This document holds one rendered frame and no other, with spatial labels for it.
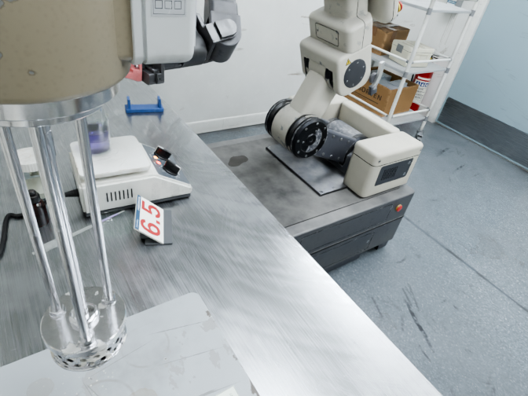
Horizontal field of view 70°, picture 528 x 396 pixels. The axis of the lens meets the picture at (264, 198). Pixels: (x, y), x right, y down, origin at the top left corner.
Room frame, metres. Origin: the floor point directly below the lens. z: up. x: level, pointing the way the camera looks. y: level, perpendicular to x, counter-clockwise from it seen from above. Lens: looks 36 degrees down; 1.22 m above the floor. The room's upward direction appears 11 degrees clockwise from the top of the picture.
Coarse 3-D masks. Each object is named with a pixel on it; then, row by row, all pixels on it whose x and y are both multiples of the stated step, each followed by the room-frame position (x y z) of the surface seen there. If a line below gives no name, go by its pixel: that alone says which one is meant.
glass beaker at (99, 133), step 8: (96, 112) 0.59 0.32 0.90; (104, 112) 0.59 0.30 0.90; (88, 120) 0.59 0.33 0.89; (96, 120) 0.59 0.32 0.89; (104, 120) 0.56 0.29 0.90; (88, 128) 0.54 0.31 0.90; (96, 128) 0.55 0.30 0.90; (104, 128) 0.56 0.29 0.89; (96, 136) 0.55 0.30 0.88; (104, 136) 0.56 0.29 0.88; (96, 144) 0.55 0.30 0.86; (104, 144) 0.56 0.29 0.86; (96, 152) 0.55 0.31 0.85; (104, 152) 0.56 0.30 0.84
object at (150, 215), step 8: (144, 200) 0.52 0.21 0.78; (144, 208) 0.50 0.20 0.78; (152, 208) 0.52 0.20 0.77; (144, 216) 0.48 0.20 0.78; (152, 216) 0.50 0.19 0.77; (160, 216) 0.51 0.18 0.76; (144, 224) 0.46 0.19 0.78; (152, 224) 0.48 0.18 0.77; (160, 224) 0.49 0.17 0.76; (152, 232) 0.46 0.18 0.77; (160, 232) 0.47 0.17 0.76
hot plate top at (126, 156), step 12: (72, 144) 0.57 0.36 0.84; (120, 144) 0.60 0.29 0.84; (132, 144) 0.61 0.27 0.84; (96, 156) 0.55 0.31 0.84; (108, 156) 0.56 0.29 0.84; (120, 156) 0.56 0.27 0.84; (132, 156) 0.57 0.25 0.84; (144, 156) 0.58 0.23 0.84; (96, 168) 0.51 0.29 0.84; (108, 168) 0.52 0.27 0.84; (120, 168) 0.53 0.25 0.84; (132, 168) 0.53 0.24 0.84; (144, 168) 0.54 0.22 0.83
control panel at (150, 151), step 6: (150, 150) 0.65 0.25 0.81; (150, 156) 0.62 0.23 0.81; (156, 156) 0.63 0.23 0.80; (156, 162) 0.60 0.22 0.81; (162, 162) 0.62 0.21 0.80; (174, 162) 0.66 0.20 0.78; (156, 168) 0.58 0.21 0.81; (162, 168) 0.59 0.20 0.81; (162, 174) 0.57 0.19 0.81; (168, 174) 0.58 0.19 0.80; (180, 174) 0.61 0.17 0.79; (180, 180) 0.59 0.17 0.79; (186, 180) 0.61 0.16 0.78
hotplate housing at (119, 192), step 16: (112, 176) 0.52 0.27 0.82; (128, 176) 0.53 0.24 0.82; (144, 176) 0.54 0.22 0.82; (160, 176) 0.56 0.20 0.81; (64, 192) 0.50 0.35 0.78; (80, 192) 0.48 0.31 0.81; (112, 192) 0.51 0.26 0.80; (128, 192) 0.52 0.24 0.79; (144, 192) 0.54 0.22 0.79; (160, 192) 0.56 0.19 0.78; (176, 192) 0.57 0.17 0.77; (112, 208) 0.51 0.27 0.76
